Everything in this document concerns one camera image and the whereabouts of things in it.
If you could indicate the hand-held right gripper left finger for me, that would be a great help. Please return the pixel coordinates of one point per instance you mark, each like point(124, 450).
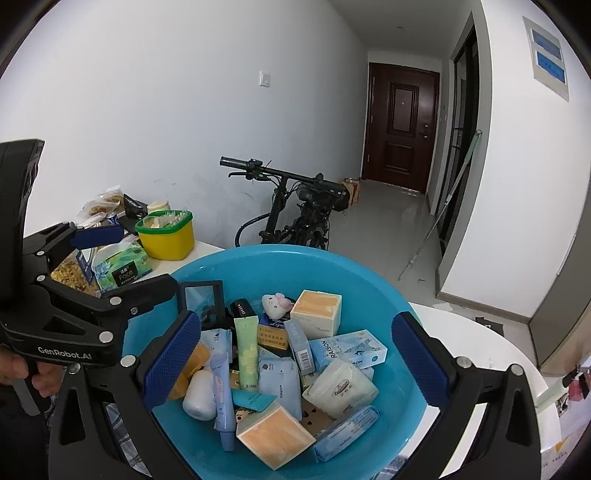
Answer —
point(171, 364)

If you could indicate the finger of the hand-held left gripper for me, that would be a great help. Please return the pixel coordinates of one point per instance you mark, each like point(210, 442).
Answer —
point(147, 290)
point(99, 235)

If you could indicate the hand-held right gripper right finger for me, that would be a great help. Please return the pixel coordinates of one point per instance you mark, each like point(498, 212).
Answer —
point(420, 360)

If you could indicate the green squeeze tube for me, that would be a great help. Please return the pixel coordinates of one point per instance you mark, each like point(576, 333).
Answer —
point(246, 355)

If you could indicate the blue plastic basin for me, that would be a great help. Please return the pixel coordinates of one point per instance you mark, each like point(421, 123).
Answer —
point(258, 267)

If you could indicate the person's left hand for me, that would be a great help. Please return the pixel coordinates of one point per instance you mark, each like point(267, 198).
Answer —
point(46, 381)

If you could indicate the orange packet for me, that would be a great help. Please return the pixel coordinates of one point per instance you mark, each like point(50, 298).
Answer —
point(196, 364)

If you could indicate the green tissue pack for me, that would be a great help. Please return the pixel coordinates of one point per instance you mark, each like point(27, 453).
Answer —
point(122, 272)

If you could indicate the clear snack bag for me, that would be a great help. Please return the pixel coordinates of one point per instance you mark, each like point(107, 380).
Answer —
point(104, 203)

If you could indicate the small white bottle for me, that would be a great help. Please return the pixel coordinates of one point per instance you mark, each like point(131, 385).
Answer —
point(199, 397)

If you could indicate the black snack bag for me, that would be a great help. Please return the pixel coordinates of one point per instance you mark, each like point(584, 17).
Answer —
point(135, 207)

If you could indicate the clear cereal container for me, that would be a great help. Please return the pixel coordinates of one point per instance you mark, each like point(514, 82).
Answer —
point(69, 274)

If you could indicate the yellow container with green lid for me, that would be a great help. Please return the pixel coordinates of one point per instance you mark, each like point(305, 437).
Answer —
point(166, 242)

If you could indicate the black mirror case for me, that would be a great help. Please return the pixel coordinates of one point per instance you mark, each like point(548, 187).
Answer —
point(203, 297)

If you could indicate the light blue squeeze tube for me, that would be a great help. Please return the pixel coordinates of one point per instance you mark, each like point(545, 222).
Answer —
point(223, 401)

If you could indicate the cream lidded jar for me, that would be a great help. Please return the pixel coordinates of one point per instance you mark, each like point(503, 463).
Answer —
point(159, 206)

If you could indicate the light blue printed box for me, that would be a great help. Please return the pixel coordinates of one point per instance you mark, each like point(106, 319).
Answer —
point(351, 348)

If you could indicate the white pad packet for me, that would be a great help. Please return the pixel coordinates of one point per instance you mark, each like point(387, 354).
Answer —
point(341, 390)

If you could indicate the teal flat packet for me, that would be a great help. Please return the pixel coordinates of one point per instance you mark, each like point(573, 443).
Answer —
point(251, 399)

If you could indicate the small black box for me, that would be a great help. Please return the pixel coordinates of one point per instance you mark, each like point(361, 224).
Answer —
point(242, 309)

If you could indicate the blue plaid cloth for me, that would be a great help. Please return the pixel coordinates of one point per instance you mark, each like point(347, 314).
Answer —
point(120, 443)

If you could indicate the blue wipes pack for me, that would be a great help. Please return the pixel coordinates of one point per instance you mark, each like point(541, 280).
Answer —
point(346, 434)

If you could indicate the orange cigarette box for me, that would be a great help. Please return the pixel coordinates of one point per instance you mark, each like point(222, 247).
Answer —
point(273, 337)

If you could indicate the light blue pad pack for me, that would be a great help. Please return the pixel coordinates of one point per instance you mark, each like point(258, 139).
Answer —
point(279, 387)

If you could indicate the cream cube box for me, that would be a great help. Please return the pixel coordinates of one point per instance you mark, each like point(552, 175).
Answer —
point(316, 311)
point(277, 436)

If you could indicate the brown dotted box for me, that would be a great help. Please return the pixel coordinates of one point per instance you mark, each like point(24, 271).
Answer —
point(318, 417)

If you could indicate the blue white barcode box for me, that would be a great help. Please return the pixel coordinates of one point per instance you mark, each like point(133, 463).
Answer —
point(300, 346)

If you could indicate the pink white plush toy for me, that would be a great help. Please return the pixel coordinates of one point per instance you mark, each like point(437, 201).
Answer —
point(277, 305)

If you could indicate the grey cabinet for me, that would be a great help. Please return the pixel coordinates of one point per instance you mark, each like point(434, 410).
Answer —
point(554, 314)

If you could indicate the green mop pole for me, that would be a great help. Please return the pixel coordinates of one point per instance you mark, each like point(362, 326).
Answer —
point(443, 207)

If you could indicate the black bicycle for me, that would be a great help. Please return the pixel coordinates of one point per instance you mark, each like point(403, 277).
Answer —
point(304, 217)

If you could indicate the dark brown door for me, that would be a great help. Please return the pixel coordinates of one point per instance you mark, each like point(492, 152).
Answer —
point(401, 129)

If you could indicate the dark sliding door frame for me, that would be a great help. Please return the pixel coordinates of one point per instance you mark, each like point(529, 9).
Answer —
point(457, 138)

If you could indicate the white light switch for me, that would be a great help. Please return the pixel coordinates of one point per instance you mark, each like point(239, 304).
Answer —
point(265, 79)

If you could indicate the blue wall sign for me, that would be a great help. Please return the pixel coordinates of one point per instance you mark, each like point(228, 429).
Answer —
point(547, 60)

